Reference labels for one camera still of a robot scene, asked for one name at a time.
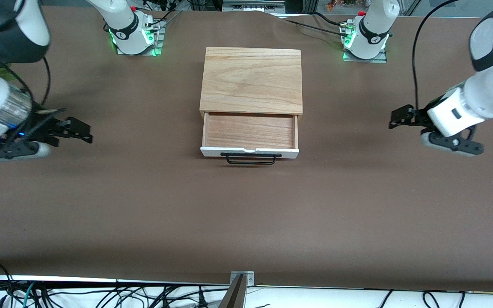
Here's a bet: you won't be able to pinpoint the wooden drawer with white front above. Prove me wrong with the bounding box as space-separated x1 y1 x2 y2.
200 112 300 160

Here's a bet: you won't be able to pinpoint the black wire drawer handle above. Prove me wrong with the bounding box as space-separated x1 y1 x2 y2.
220 152 282 166

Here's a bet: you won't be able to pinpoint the light wooden drawer cabinet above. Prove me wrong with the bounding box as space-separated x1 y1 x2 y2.
199 47 304 118

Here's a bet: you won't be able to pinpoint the brown table cover sheet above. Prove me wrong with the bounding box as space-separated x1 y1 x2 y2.
0 5 493 292

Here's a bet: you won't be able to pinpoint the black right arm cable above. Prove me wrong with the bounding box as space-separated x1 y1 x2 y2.
0 56 53 108

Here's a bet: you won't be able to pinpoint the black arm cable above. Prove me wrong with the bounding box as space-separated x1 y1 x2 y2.
412 0 487 111
0 56 53 108

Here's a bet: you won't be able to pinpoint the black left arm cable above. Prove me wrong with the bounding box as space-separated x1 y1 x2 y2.
412 0 487 111

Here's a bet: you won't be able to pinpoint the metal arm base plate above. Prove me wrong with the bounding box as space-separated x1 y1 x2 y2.
342 48 388 64
116 17 166 56

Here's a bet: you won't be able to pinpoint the black base power cable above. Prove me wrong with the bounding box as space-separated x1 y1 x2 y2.
272 12 352 38

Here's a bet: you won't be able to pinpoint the tangled black floor cables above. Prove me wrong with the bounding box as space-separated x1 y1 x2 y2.
0 259 230 308

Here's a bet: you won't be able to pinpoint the teal cable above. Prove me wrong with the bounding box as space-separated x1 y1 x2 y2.
22 281 36 308

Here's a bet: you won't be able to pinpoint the aluminium frame profile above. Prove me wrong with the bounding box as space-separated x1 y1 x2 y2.
222 0 286 13

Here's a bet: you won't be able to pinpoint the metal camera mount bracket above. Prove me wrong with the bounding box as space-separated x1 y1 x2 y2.
218 270 255 308

